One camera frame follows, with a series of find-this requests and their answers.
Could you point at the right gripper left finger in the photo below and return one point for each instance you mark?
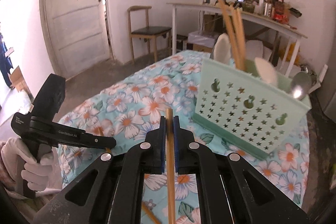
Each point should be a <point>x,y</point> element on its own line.
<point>110,189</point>

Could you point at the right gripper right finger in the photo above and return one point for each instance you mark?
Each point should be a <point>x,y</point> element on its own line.
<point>230,189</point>

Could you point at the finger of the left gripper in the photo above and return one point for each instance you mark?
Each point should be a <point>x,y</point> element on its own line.
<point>94,141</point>

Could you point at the wooden chopstick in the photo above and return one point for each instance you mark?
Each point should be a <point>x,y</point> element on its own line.
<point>102,134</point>
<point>231,35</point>
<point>149,213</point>
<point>170,166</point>

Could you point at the white rice paddle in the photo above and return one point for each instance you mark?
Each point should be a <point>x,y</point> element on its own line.
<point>222,49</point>
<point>266,71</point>

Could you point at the large steel spoon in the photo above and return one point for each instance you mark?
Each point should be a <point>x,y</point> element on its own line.
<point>300,85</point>

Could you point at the white gloved left hand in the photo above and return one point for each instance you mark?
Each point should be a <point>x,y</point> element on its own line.
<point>16,159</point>

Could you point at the floral blue tablecloth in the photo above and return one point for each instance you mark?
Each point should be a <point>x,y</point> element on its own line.
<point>129,109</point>

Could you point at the green plastic utensil basket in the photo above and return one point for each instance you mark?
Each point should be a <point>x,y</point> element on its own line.
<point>242,109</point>

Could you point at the wooden chair black seat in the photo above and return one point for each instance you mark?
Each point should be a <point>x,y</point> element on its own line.
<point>148,33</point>

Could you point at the white wooden door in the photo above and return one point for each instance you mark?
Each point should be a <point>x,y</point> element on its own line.
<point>75,34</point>

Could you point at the white side table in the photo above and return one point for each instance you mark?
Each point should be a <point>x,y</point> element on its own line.
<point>261,20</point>

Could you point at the red oil bottle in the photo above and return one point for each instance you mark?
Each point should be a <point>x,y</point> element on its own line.
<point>278,14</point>

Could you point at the steel canister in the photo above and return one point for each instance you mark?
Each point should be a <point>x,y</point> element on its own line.
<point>267,9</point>

